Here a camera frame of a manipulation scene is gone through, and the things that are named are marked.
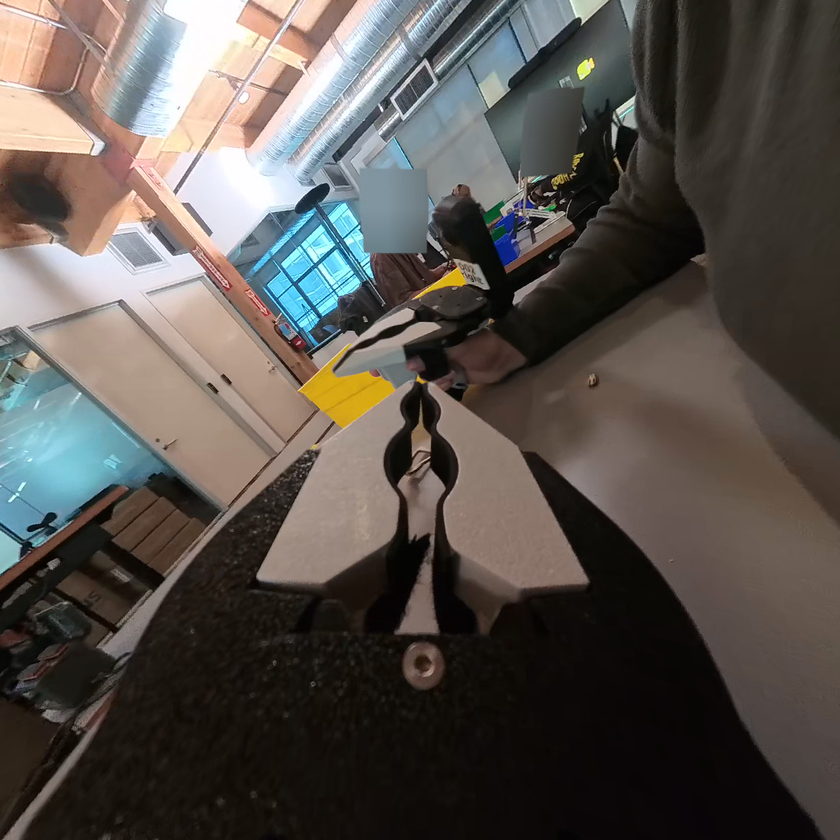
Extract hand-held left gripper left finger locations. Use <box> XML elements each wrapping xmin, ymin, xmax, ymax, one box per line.
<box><xmin>256</xmin><ymin>382</ymin><xmax>424</xmax><ymax>608</ymax></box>

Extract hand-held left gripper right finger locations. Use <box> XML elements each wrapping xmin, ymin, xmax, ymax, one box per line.
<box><xmin>420</xmin><ymin>384</ymin><xmax>590</xmax><ymax>631</ymax></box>

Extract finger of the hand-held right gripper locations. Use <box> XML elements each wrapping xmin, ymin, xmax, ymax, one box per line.
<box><xmin>331</xmin><ymin>320</ymin><xmax>442</xmax><ymax>386</ymax></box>
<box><xmin>356</xmin><ymin>304</ymin><xmax>422</xmax><ymax>350</ymax></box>

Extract person's right forearm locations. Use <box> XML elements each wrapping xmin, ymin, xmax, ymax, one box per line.
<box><xmin>492</xmin><ymin>128</ymin><xmax>708</xmax><ymax>368</ymax></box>

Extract person's right hand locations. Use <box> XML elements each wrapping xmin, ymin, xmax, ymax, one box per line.
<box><xmin>403</xmin><ymin>323</ymin><xmax>529</xmax><ymax>389</ymax></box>

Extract blue plastic bin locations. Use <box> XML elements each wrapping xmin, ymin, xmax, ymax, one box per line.
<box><xmin>492</xmin><ymin>230</ymin><xmax>536</xmax><ymax>263</ymax></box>

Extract yellow plastic bin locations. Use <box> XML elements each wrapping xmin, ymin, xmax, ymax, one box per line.
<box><xmin>298</xmin><ymin>281</ymin><xmax>473</xmax><ymax>429</ymax></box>

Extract wooden work table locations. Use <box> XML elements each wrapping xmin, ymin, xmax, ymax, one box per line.
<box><xmin>502</xmin><ymin>213</ymin><xmax>575</xmax><ymax>273</ymax></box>

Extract black framed window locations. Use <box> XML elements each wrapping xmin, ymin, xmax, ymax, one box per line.
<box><xmin>266</xmin><ymin>200</ymin><xmax>382</xmax><ymax>336</ymax></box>

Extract black pole lamp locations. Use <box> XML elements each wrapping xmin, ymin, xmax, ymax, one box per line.
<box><xmin>295</xmin><ymin>184</ymin><xmax>368</xmax><ymax>290</ymax></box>

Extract white door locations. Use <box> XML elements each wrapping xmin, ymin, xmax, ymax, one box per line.
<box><xmin>29</xmin><ymin>302</ymin><xmax>277</xmax><ymax>506</ymax></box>
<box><xmin>144</xmin><ymin>276</ymin><xmax>316</xmax><ymax>444</ymax></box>

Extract stack of cardboard boxes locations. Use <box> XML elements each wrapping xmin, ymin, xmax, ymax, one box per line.
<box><xmin>56</xmin><ymin>486</ymin><xmax>210</xmax><ymax>631</ymax></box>

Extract glass office partition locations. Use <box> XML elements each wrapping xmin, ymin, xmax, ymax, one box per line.
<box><xmin>0</xmin><ymin>328</ymin><xmax>221</xmax><ymax>572</ymax></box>

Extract person's grey sweater torso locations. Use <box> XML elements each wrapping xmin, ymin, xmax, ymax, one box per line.
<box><xmin>630</xmin><ymin>0</ymin><xmax>840</xmax><ymax>460</ymax></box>

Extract white duct grille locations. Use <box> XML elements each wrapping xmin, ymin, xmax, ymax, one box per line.
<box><xmin>390</xmin><ymin>59</ymin><xmax>439</xmax><ymax>119</ymax></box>

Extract black wall speaker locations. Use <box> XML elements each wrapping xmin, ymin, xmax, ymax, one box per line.
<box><xmin>150</xmin><ymin>202</ymin><xmax>212</xmax><ymax>257</ymax></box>

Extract large black wall screen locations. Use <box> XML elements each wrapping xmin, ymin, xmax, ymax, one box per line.
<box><xmin>486</xmin><ymin>0</ymin><xmax>637</xmax><ymax>178</ymax></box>

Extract white wall vent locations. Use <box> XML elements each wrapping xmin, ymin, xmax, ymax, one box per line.
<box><xmin>108</xmin><ymin>226</ymin><xmax>168</xmax><ymax>273</ymax></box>

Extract large silver air duct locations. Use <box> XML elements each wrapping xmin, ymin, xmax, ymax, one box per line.
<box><xmin>92</xmin><ymin>0</ymin><xmax>188</xmax><ymax>139</ymax></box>

